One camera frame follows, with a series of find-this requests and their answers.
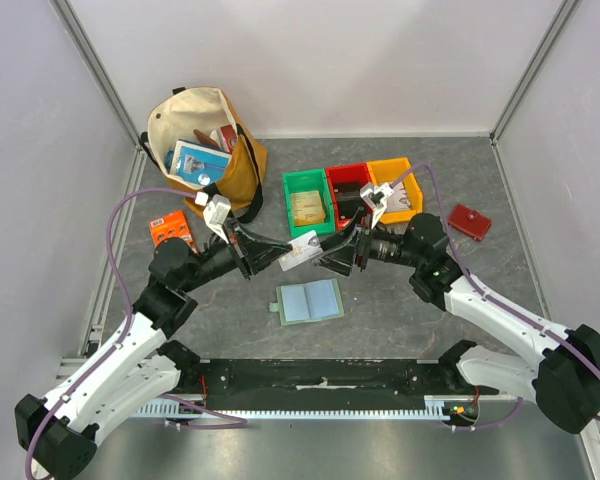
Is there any red plastic bin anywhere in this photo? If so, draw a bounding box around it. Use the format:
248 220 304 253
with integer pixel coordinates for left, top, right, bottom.
325 163 372 230

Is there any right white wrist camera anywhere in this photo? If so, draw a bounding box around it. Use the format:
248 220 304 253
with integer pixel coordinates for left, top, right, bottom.
360 182 394 229

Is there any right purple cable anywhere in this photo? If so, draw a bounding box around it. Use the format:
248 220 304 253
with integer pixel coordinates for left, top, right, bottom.
389 162 600 434

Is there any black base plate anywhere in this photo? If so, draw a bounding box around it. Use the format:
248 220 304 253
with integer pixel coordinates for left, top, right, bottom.
170 359 498 413

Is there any grey cable duct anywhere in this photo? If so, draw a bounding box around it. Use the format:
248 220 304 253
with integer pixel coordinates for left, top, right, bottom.
131 397 454 422

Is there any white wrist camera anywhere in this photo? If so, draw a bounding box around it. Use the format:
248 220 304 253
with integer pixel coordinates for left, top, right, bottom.
194 192 231 243
360 182 394 229

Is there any red white box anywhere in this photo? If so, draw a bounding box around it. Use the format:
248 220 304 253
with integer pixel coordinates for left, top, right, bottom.
210 125 238 153

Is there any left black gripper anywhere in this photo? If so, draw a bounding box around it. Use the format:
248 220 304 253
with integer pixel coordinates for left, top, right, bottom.
180 217 292 293

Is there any white photo id card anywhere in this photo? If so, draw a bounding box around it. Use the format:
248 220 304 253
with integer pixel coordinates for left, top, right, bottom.
278 230 323 272

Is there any green plastic bin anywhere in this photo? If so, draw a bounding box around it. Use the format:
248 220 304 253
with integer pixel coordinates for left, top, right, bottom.
283 169 336 238

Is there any orange screw box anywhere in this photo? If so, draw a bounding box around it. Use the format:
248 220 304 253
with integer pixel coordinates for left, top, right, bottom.
148 210 198 252

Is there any yellow cards stack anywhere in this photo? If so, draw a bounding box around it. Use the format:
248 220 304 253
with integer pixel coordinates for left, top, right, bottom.
290 190 326 227

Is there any red card holder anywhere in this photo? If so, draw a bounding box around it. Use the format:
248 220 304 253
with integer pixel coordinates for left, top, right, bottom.
447 204 492 242

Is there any white cards stack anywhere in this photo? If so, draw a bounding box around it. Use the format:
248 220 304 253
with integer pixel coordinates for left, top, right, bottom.
379 182 411 213

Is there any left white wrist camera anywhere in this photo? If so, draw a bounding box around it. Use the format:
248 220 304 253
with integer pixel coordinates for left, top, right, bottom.
194 192 231 243

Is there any green card holder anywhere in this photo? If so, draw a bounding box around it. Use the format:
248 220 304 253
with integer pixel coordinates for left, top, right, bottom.
269 279 344 326

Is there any yellow plastic bin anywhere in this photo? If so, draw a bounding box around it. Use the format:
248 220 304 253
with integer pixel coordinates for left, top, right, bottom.
367 157 424 225

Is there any mustard canvas tote bag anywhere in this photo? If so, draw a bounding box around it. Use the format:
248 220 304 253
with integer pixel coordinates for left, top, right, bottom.
139 86 268 224

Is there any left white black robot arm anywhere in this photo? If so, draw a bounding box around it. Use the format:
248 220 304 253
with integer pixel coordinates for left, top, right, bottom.
15 220 291 479

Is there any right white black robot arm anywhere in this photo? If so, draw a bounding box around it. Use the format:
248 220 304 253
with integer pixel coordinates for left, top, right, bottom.
315 211 600 434

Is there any black cards stack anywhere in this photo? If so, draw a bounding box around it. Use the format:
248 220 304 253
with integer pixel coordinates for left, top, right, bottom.
333 182 366 220

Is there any blue white book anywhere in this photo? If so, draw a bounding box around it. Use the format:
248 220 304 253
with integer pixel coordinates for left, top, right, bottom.
165 139 231 187

